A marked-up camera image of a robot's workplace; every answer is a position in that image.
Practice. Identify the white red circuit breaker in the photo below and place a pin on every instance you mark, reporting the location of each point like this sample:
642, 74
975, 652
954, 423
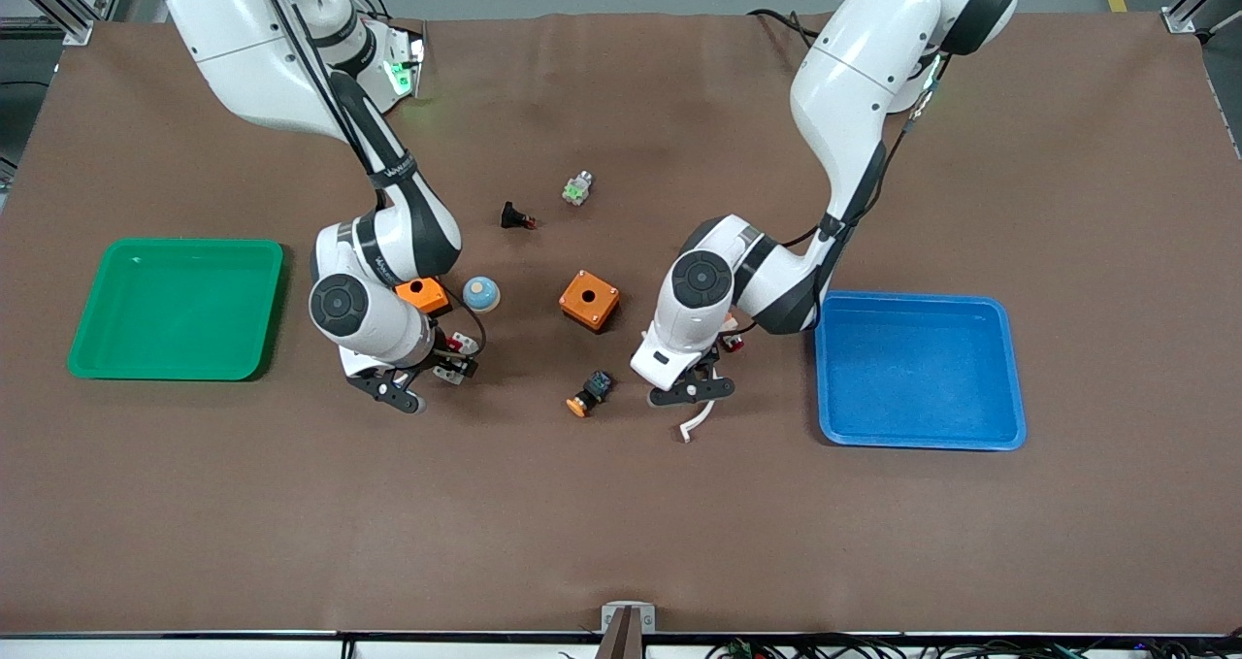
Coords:
461, 344

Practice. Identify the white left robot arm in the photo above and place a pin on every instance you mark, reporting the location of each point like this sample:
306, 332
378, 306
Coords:
854, 77

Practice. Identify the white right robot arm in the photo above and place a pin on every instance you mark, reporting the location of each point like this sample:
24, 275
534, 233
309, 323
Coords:
378, 242

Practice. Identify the large white curved clip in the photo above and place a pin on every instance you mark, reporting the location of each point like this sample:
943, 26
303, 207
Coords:
696, 422

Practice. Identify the orange white red lamp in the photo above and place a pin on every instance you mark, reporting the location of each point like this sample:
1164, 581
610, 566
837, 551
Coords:
735, 343

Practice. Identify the blue white dome button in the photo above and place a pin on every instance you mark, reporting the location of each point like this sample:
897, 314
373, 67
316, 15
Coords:
481, 294

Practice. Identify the orange button box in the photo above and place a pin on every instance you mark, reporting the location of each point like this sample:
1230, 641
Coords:
425, 293
589, 300

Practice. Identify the orange black push button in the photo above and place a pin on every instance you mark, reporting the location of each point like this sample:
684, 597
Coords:
589, 395

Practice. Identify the brown table mat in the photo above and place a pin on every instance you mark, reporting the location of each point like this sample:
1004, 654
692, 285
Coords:
621, 523

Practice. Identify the green white indicator light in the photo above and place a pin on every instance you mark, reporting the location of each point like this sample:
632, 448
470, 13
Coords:
577, 189

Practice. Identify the green plastic tray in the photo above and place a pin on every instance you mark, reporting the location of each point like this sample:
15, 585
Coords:
175, 310

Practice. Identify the blue plastic tray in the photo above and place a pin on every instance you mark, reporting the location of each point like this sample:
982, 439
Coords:
917, 373

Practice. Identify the grey metal table bracket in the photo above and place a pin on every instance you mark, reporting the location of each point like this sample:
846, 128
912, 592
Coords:
628, 620

